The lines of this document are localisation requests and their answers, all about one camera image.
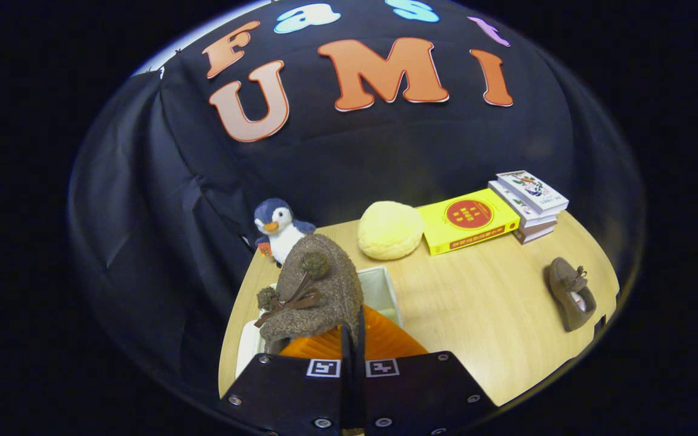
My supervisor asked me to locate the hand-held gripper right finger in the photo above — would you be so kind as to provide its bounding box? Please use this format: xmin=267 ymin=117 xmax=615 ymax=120
xmin=355 ymin=305 xmax=499 ymax=436

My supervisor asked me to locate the yellow round plush cushion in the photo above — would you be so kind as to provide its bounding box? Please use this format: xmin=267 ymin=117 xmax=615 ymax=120
xmin=357 ymin=200 xmax=425 ymax=261

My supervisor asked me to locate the thin book with brown spine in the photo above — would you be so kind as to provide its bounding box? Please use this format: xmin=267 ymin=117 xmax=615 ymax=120
xmin=510 ymin=219 xmax=559 ymax=245

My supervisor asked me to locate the white book with pale cover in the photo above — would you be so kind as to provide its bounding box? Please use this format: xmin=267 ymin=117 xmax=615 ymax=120
xmin=487 ymin=180 xmax=562 ymax=230

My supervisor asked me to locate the penguin plush toy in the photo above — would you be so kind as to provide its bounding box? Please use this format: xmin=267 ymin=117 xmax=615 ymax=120
xmin=253 ymin=198 xmax=317 ymax=267

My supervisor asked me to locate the brown fuzzy shoe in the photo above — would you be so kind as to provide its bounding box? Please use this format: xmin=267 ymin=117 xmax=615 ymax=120
xmin=254 ymin=234 xmax=365 ymax=355
xmin=547 ymin=257 xmax=598 ymax=332

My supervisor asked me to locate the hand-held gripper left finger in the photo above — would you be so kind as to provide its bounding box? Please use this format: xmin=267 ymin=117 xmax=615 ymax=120
xmin=219 ymin=325 xmax=354 ymax=436

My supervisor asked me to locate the yellow book with red circle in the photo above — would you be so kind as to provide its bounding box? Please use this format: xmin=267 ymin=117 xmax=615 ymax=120
xmin=416 ymin=188 xmax=521 ymax=256

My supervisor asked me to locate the beige fabric storage box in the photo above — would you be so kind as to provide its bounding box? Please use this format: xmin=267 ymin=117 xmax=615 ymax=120
xmin=235 ymin=265 xmax=404 ymax=379

